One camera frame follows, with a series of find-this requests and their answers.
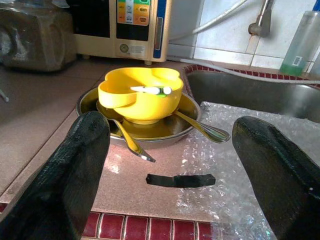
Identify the plastic jar brown powder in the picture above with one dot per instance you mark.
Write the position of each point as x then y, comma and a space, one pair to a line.
42, 42

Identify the steel dish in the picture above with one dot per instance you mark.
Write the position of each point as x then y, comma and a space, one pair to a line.
160, 130

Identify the beige water ionizer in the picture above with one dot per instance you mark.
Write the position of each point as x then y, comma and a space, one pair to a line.
135, 32

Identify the steel spoon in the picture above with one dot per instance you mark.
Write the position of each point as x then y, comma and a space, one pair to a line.
207, 131
132, 145

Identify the black tape strip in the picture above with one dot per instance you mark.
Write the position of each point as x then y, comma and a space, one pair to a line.
180, 181

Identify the steel kitchen sink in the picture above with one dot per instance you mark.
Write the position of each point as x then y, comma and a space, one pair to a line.
250, 95

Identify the white green training chopsticks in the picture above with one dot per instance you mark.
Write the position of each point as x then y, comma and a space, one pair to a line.
150, 90
3, 96

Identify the steel faucet pipe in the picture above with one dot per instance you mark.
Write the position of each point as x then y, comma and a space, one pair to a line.
260, 27

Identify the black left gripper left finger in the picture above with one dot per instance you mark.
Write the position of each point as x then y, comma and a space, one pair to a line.
57, 187

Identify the clear bubble wrap sheet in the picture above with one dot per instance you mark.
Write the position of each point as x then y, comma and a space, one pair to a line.
220, 162

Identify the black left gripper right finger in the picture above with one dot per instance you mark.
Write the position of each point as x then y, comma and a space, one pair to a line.
282, 187

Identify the green dish soap bottle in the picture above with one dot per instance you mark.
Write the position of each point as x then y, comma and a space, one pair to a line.
297, 50

